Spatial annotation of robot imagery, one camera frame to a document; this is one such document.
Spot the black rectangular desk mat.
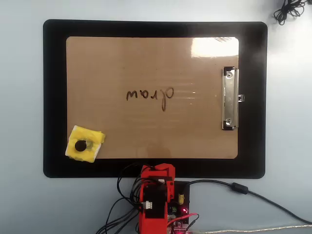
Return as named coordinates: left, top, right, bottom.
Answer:
left=42, top=19, right=268, bottom=179

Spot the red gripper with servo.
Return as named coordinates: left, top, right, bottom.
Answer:
left=140, top=163, right=176, bottom=188

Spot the red thin wire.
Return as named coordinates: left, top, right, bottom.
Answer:
left=168, top=213, right=199, bottom=227

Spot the yellow sponge with black knob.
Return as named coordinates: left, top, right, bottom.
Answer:
left=65, top=125, right=107, bottom=163

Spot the silver metal clipboard clip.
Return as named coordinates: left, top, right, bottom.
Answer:
left=221, top=66, right=246, bottom=131

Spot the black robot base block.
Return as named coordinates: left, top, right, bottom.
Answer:
left=168, top=180, right=191, bottom=225

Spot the black coiled cable bundle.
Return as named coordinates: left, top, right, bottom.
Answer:
left=273, top=0, right=310, bottom=25

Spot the black power cable with ferrite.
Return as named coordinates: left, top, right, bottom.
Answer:
left=189, top=179, right=312, bottom=225

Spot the black servo wire bundle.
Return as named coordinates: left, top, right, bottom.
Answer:
left=96, top=163, right=147, bottom=234

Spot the brown clipboard board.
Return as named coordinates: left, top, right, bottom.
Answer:
left=65, top=36, right=240, bottom=160

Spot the silver braided usb cable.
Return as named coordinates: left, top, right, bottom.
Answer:
left=190, top=224, right=312, bottom=234

